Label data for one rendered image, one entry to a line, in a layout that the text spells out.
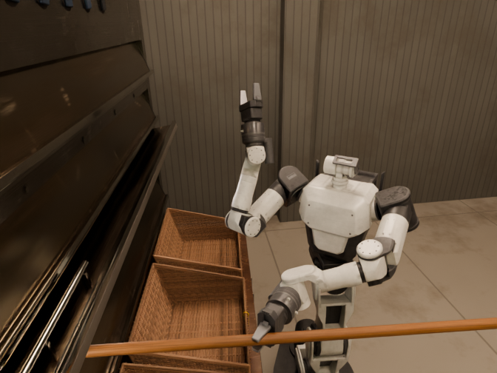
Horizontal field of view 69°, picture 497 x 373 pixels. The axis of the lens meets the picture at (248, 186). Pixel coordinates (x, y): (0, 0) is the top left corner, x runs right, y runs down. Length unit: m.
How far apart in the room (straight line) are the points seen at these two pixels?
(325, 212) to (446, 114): 3.19
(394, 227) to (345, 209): 0.18
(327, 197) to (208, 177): 2.51
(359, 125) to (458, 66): 1.12
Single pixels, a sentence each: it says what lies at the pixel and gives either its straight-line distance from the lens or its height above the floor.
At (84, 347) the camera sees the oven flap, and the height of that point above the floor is 1.41.
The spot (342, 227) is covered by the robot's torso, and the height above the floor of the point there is 1.28.
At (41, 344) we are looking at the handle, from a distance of 0.78.
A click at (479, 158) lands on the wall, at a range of 4.89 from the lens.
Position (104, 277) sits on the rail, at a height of 1.44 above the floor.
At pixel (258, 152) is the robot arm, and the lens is 1.31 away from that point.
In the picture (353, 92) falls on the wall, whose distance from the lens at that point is 3.86.
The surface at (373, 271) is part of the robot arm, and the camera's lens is 1.18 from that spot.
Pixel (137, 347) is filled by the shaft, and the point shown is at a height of 1.21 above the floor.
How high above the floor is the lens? 1.97
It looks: 24 degrees down
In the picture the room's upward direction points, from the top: 1 degrees counter-clockwise
